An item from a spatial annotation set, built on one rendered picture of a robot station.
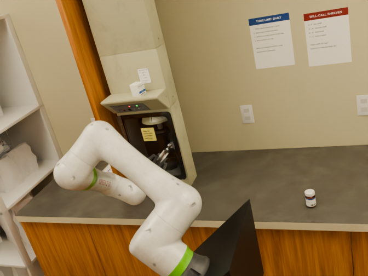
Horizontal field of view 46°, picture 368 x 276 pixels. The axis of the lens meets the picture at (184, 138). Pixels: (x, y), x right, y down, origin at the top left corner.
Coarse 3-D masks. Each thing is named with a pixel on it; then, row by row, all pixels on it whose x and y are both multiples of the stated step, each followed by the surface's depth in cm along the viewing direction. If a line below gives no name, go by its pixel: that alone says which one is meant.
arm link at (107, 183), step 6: (102, 174) 179; (108, 174) 190; (114, 174) 198; (96, 180) 168; (102, 180) 177; (108, 180) 185; (114, 180) 193; (96, 186) 173; (102, 186) 180; (108, 186) 187; (114, 186) 193; (102, 192) 190; (108, 192) 193; (114, 192) 194
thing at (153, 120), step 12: (132, 120) 227; (144, 120) 224; (156, 120) 222; (168, 120) 219; (132, 132) 230; (156, 132) 225; (168, 132) 222; (132, 144) 234; (144, 144) 231; (156, 144) 228; (168, 156) 229; (180, 156) 227; (168, 168) 233; (180, 168) 230
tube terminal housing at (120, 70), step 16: (160, 48) 209; (112, 64) 217; (128, 64) 214; (144, 64) 211; (160, 64) 208; (112, 80) 221; (128, 80) 218; (160, 80) 212; (176, 96) 224; (128, 112) 227; (144, 112) 223; (176, 112) 223; (176, 128) 222; (192, 160) 239; (192, 176) 238
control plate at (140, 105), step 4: (132, 104) 212; (136, 104) 212; (140, 104) 211; (112, 108) 220; (116, 108) 219; (120, 108) 219; (124, 108) 219; (128, 108) 218; (132, 108) 218; (136, 108) 217; (140, 108) 217; (144, 108) 217; (148, 108) 216
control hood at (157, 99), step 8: (112, 96) 220; (120, 96) 217; (128, 96) 214; (144, 96) 208; (152, 96) 205; (160, 96) 207; (104, 104) 215; (112, 104) 214; (120, 104) 214; (128, 104) 213; (144, 104) 211; (152, 104) 210; (160, 104) 210; (168, 104) 214; (120, 112) 225
